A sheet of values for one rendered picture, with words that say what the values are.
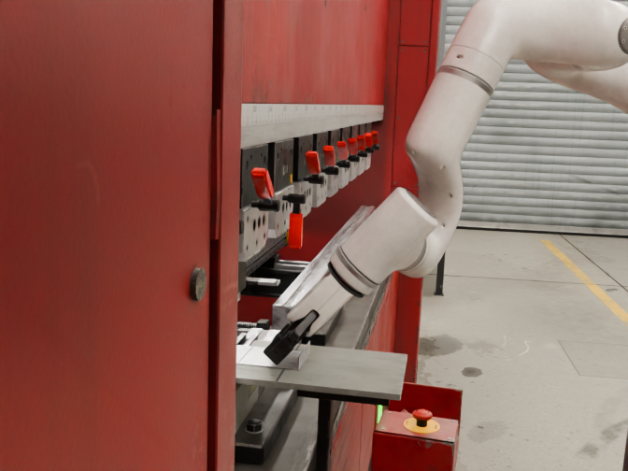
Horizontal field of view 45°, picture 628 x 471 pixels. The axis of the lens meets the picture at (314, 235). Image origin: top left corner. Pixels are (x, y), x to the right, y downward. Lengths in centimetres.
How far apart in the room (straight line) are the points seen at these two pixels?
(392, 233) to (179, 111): 89
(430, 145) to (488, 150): 773
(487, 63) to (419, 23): 214
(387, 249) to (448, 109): 22
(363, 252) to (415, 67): 222
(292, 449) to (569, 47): 74
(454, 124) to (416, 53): 216
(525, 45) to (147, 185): 104
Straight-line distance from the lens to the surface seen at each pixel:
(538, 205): 899
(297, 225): 130
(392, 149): 328
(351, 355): 125
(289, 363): 120
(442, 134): 112
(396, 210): 110
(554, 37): 121
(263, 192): 106
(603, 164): 909
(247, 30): 107
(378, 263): 111
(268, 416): 125
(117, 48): 18
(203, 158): 24
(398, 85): 328
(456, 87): 114
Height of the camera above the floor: 141
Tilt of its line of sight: 10 degrees down
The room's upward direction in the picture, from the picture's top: 2 degrees clockwise
